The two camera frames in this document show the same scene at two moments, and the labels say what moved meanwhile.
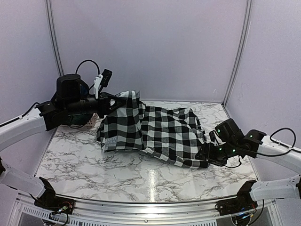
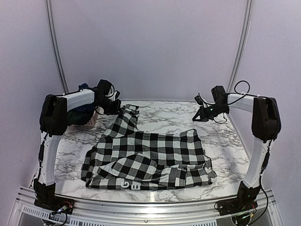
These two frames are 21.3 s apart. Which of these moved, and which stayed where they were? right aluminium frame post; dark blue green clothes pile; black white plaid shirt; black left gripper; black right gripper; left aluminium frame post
Moved: black white plaid shirt; black left gripper; black right gripper
Stayed: dark blue green clothes pile; left aluminium frame post; right aluminium frame post
